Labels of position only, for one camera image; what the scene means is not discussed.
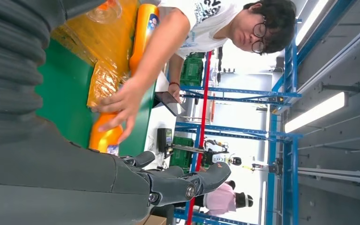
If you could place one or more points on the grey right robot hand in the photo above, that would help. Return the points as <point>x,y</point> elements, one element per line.
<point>59,180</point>

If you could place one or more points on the green crate stack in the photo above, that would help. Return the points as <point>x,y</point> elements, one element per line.
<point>183,155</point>
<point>192,71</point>

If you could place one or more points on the red pole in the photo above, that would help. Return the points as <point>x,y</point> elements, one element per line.
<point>203,124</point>

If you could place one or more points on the black device green label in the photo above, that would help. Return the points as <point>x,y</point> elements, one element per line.
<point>164,139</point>

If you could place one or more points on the yellow taped plastic sheet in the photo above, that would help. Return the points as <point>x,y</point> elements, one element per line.
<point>105,46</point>

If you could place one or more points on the person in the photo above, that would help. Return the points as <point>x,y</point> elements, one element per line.
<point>220,200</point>
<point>204,28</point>

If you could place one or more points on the white humanoid robot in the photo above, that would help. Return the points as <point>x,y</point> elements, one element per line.
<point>226,158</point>

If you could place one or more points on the long ceiling light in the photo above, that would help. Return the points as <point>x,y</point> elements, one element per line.
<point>316,111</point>
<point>310,18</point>

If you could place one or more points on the blue metal shelving frame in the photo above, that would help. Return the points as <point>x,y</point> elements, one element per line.
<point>287,93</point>

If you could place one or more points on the black equipment on frame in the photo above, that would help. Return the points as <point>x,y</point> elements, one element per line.
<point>270,167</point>

